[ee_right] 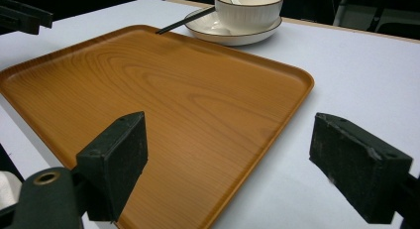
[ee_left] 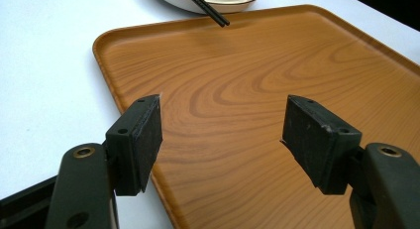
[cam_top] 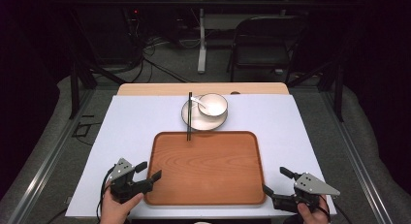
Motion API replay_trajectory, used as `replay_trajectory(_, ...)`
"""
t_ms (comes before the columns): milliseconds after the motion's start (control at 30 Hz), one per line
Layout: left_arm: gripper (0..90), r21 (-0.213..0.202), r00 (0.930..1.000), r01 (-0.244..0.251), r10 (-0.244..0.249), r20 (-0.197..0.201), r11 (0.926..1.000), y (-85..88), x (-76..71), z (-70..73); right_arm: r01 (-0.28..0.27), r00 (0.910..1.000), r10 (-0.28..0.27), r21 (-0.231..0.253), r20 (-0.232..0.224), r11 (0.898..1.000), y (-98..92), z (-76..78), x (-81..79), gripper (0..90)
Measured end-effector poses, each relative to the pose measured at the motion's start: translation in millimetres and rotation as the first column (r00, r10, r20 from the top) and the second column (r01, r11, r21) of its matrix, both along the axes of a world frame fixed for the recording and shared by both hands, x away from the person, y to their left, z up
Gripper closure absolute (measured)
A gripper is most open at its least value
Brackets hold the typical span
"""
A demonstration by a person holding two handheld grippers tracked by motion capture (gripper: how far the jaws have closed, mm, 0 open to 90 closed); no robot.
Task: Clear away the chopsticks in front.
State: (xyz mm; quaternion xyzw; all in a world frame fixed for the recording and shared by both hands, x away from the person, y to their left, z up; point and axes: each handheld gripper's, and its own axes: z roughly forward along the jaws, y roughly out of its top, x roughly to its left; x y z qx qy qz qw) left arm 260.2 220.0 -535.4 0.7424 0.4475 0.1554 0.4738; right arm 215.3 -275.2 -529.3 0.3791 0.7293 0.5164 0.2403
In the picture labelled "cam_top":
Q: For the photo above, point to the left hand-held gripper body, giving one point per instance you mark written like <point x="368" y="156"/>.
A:
<point x="124" y="185"/>

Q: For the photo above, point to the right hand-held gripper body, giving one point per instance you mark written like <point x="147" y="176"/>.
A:
<point x="310" y="186"/>

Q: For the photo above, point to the wooden tray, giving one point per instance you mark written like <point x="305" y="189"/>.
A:
<point x="206" y="172"/>

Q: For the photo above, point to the black chopstick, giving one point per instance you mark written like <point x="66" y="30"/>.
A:
<point x="190" y="114"/>
<point x="188" y="120"/>

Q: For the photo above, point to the white plate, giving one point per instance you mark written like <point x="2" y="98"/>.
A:
<point x="203" y="123"/>

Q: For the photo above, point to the white spoon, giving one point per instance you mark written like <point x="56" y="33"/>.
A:
<point x="197" y="101"/>

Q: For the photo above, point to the white bowl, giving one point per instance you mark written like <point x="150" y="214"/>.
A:
<point x="214" y="107"/>

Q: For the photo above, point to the person's left hand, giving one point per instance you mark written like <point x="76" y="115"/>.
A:
<point x="115" y="209"/>

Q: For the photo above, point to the person's right hand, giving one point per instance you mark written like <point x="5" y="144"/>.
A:
<point x="311" y="216"/>

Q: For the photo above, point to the white table sheet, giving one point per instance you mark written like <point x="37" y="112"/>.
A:
<point x="135" y="127"/>

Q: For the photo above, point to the black metal stand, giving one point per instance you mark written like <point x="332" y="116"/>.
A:
<point x="75" y="88"/>
<point x="338" y="88"/>

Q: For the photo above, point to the black folding chair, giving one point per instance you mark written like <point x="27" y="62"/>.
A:
<point x="258" y="56"/>

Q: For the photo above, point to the white desk leg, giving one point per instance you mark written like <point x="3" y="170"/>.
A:
<point x="202" y="56"/>

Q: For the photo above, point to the power strip with red light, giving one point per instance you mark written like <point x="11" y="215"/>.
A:
<point x="135" y="18"/>

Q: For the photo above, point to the aluminium rail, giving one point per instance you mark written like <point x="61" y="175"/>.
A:
<point x="358" y="162"/>
<point x="48" y="162"/>

